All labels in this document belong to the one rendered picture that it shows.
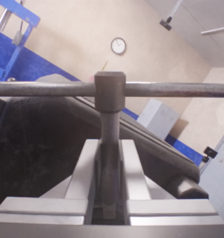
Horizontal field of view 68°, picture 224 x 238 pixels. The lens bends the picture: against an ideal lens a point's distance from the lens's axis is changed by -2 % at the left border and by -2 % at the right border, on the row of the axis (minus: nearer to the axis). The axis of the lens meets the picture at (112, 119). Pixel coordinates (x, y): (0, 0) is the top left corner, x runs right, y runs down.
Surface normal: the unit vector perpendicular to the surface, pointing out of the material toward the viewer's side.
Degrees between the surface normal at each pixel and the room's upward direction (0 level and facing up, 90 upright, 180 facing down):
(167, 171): 90
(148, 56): 90
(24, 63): 90
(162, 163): 90
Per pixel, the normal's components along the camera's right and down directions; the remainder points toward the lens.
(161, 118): 0.29, 0.29
